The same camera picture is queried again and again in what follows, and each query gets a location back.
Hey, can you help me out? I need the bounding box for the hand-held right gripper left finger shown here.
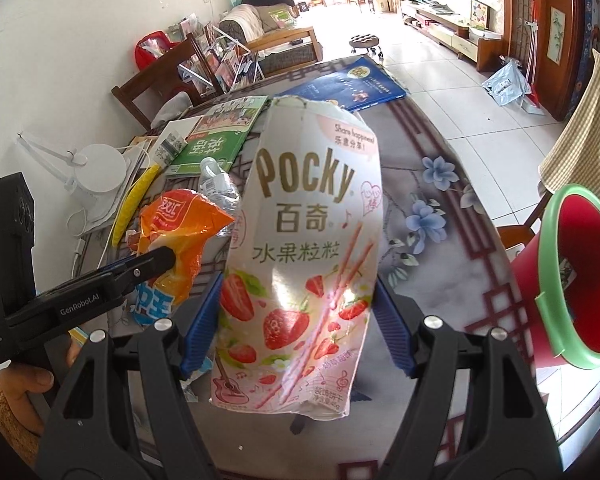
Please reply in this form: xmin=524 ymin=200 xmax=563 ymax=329
xmin=35 ymin=271 xmax=226 ymax=480

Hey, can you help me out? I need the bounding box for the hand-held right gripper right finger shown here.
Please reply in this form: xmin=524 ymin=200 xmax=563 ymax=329
xmin=372 ymin=280 xmax=564 ymax=480

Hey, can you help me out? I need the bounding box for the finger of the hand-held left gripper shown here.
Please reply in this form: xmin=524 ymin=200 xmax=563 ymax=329
xmin=99 ymin=245 xmax=177 ymax=295

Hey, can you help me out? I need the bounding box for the orange snack bag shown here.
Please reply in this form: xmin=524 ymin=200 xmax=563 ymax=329
xmin=124 ymin=188 xmax=236 ymax=329

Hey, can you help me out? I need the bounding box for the black and white newsprint paper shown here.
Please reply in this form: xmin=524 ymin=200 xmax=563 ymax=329
xmin=154 ymin=132 xmax=189 ymax=166

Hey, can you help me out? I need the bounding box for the pink biscuit box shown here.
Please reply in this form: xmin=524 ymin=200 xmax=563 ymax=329
xmin=209 ymin=95 xmax=384 ymax=421

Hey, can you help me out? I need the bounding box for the red bucket with green rim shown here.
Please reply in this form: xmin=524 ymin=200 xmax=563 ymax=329
xmin=509 ymin=183 xmax=600 ymax=372

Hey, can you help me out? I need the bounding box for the person's left hand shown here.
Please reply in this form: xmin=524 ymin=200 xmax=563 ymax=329
xmin=2 ymin=331 xmax=81 ymax=436

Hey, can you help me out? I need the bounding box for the yellow corn-shaped stick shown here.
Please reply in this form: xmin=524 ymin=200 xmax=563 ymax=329
xmin=110 ymin=163 xmax=162 ymax=247

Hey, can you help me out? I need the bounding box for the white desk lamp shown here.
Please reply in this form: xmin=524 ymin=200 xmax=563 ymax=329
xmin=15 ymin=132 xmax=131 ymax=206

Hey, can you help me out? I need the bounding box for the clear plastic water bottle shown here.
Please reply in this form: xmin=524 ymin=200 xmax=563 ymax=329
xmin=197 ymin=157 xmax=246 ymax=239

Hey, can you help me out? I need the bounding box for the green textbook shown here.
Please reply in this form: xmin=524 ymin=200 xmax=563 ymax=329
xmin=164 ymin=95 xmax=271 ymax=176

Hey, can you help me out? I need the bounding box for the white paper sheet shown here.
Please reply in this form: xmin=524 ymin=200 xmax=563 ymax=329
xmin=145 ymin=114 xmax=204 ymax=157

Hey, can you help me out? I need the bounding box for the wooden chair with cloth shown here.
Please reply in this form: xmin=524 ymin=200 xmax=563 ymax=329
xmin=494 ymin=194 xmax=556 ymax=262

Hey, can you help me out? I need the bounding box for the dark wooden chair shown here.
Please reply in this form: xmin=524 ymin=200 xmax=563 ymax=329
xmin=110 ymin=34 xmax=221 ymax=131

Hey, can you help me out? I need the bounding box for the red bag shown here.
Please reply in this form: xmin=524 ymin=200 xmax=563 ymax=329
xmin=134 ymin=32 xmax=181 ymax=71

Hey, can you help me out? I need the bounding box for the blue book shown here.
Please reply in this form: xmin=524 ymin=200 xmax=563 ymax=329
xmin=279 ymin=56 xmax=409 ymax=113

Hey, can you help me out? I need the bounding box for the wooden side table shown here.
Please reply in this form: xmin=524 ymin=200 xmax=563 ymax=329
xmin=247 ymin=27 xmax=325 ymax=79

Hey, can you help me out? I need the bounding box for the beige checkered cloth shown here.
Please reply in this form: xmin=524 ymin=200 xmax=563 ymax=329
xmin=537 ymin=49 xmax=600 ymax=212

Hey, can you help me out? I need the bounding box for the beige sofa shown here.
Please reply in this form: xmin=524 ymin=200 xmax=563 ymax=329
xmin=218 ymin=0 xmax=301 ymax=44

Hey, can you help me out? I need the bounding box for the blue plastic bag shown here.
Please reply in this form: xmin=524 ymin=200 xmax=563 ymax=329
xmin=481 ymin=59 xmax=531 ymax=107

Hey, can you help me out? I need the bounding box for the black rolling stool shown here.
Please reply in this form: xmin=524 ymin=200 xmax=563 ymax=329
xmin=348 ymin=33 xmax=385 ymax=61

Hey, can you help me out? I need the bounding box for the white mop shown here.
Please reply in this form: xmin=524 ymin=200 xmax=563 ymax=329
xmin=517 ymin=0 xmax=546 ymax=114

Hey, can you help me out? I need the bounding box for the low television cabinet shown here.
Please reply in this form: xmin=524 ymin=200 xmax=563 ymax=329
xmin=399 ymin=0 xmax=504 ymax=74

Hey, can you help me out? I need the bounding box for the colourful framed board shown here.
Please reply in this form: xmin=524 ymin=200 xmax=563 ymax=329
xmin=468 ymin=0 xmax=491 ymax=31

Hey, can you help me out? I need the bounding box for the framed bamboo painting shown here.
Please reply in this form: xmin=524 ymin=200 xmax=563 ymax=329
xmin=547 ymin=7 xmax=566 ymax=66

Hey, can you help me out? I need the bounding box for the white cable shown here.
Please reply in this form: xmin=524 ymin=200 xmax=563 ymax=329
xmin=69 ymin=204 xmax=122 ymax=272

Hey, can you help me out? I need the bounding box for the metal wire rack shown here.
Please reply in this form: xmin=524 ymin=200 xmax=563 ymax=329
xmin=179 ymin=22 xmax=261 ymax=94

